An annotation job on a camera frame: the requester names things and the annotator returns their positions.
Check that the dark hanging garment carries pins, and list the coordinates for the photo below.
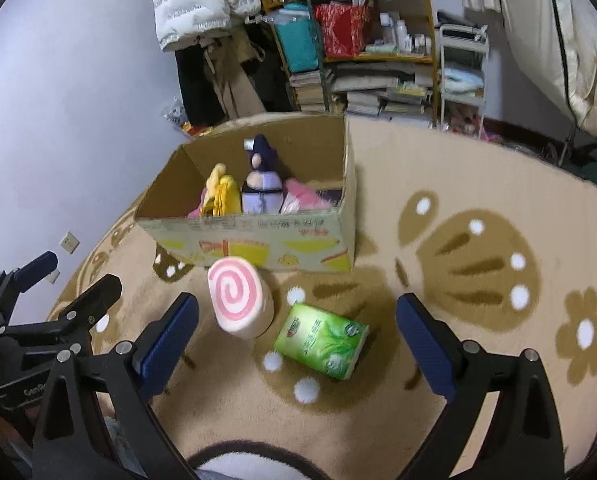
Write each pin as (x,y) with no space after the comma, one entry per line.
(271,75)

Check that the white trolley cart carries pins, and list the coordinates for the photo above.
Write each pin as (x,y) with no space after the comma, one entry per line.
(458,40)

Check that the printed cardboard box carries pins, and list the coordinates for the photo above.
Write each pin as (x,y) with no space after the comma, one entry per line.
(278,240)

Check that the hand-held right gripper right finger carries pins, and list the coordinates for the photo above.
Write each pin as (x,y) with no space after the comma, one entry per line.
(426,350)

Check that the colourful snack packets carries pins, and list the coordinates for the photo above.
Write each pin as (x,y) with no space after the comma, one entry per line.
(196,130)

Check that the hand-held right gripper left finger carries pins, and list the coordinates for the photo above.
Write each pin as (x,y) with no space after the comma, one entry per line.
(166,347)

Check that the white wall socket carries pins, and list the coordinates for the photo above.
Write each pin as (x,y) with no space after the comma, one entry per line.
(70,243)

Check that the wide pile of books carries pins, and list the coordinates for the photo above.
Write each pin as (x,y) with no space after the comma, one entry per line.
(378,92)

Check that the dark bag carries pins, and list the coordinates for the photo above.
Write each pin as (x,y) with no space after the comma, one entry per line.
(458,19)

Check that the clear plastic bag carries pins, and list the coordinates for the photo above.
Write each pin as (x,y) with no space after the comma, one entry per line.
(174,111)

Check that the grey-blue clothing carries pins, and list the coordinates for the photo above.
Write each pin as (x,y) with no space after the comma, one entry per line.
(123,450)

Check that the black hanging coat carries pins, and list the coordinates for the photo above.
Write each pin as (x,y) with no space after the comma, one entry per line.
(193,90)

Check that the pink swirl roll plush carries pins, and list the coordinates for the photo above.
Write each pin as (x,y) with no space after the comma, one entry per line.
(233,287)

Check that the white and black cloth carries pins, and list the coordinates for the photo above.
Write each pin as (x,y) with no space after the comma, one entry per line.
(243,460)

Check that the yellow plush toy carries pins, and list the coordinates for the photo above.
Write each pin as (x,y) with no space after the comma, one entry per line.
(226,195)

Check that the wooden shelf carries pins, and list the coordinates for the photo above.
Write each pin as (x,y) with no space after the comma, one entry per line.
(378,58)

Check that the row of cosmetic bottles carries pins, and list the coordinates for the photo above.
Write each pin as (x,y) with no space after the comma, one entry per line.
(398,35)

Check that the narrow stack of books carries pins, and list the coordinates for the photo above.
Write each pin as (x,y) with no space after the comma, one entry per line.
(308,92)

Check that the light blue cloth bundle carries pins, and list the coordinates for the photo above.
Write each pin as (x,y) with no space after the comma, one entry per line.
(461,81)

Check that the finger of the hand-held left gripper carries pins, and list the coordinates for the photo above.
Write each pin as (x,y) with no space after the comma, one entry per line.
(98,300)
(36,270)

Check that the teal shopping bag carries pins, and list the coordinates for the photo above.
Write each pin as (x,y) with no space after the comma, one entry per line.
(298,40)

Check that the white-haired doll plush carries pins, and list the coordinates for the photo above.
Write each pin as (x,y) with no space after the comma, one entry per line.
(261,200)

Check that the cream padded chair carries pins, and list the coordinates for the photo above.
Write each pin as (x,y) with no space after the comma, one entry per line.
(528,35)

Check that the white puffer jacket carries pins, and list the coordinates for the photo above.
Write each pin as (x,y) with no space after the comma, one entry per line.
(193,10)

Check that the pink toys in cart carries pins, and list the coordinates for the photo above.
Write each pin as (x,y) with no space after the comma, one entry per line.
(463,124)

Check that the green tissue pack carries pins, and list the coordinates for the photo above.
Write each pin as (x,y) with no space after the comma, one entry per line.
(318,337)

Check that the beige patterned blanket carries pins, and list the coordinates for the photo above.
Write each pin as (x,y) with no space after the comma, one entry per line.
(478,360)

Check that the beige hanging coat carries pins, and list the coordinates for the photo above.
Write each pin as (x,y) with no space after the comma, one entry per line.
(238,85)

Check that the red gift bag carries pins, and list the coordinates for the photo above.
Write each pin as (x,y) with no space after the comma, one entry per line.
(341,30)

